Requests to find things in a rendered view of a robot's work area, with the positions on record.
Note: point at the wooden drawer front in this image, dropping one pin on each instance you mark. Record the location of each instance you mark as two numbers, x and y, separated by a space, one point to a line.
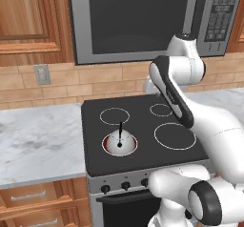
38 219
31 196

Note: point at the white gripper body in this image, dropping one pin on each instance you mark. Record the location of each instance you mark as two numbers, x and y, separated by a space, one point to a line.
150 87

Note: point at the black oven door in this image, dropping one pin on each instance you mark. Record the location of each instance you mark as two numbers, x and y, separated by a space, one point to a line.
130 213

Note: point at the silver microwave oven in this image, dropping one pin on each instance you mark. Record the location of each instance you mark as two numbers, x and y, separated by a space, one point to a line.
133 17

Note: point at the black hob with oven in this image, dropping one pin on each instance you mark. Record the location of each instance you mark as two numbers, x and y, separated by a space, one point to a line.
139 132

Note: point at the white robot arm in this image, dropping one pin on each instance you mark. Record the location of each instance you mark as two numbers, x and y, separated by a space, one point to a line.
219 135

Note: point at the wooden wall cupboard door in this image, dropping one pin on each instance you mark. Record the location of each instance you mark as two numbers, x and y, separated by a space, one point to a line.
28 17
237 30

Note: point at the black stove knob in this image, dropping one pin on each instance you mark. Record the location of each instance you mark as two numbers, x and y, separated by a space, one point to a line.
145 182
126 186
105 189

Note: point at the grey wall outlet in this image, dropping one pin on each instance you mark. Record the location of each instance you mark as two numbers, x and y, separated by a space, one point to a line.
42 74

